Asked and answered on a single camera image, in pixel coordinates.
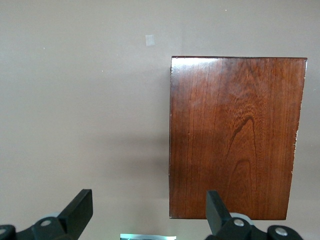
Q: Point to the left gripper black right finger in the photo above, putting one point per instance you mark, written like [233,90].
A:
[215,212]

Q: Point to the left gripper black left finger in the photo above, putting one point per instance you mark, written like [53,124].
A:
[77,210]

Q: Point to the dark brown wooden cabinet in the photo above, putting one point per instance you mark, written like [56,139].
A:
[237,137]

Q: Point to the small translucent tape patch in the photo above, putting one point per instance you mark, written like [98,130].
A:
[150,40]

